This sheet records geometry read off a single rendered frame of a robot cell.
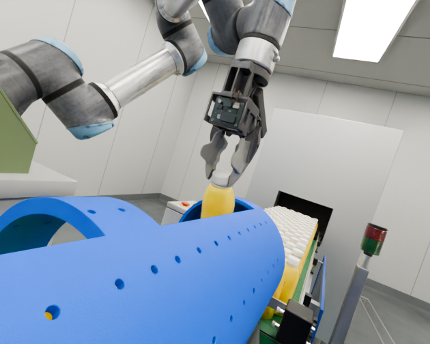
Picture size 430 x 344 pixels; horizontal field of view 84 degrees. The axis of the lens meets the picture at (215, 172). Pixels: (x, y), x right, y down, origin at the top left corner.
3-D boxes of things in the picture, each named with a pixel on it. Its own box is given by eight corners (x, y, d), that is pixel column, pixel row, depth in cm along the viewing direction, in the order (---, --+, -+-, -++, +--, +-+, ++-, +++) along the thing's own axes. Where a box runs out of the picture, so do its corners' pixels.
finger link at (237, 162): (217, 185, 40) (225, 132, 41) (230, 186, 46) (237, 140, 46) (234, 188, 39) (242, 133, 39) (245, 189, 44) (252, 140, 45)
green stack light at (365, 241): (360, 249, 83) (364, 236, 83) (357, 246, 89) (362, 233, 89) (380, 257, 81) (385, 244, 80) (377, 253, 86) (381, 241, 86)
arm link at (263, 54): (246, 59, 48) (285, 62, 45) (239, 80, 49) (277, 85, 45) (233, 35, 42) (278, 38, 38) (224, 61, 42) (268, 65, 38)
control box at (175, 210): (160, 226, 91) (167, 201, 91) (188, 220, 109) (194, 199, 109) (180, 236, 87) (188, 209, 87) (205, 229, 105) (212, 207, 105)
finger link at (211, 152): (183, 169, 44) (207, 124, 43) (199, 173, 49) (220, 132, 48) (196, 177, 42) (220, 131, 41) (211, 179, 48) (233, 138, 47)
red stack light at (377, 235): (364, 236, 83) (368, 225, 83) (362, 233, 89) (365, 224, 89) (385, 244, 80) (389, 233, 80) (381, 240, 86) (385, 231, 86)
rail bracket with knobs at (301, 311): (265, 340, 62) (278, 304, 61) (271, 326, 68) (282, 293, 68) (304, 365, 57) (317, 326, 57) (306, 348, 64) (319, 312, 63)
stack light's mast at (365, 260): (353, 265, 84) (369, 223, 83) (352, 261, 89) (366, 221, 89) (374, 274, 81) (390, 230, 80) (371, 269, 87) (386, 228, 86)
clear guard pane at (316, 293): (274, 443, 80) (320, 310, 77) (299, 327, 150) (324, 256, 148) (275, 444, 80) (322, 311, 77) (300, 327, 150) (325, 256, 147)
